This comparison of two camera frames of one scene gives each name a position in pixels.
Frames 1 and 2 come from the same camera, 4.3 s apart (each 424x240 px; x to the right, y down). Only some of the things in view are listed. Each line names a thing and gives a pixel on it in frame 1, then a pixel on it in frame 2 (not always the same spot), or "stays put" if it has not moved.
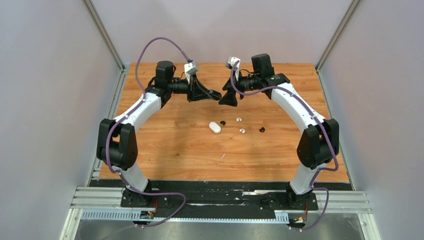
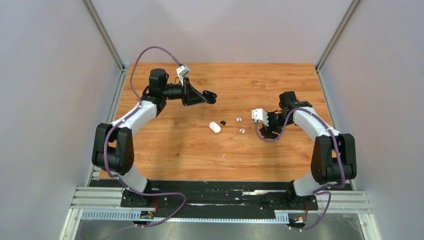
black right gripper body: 237,84 -> 276,122
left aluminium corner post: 108,44 stays put
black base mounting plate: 219,195 stays put
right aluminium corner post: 336,35 stays put
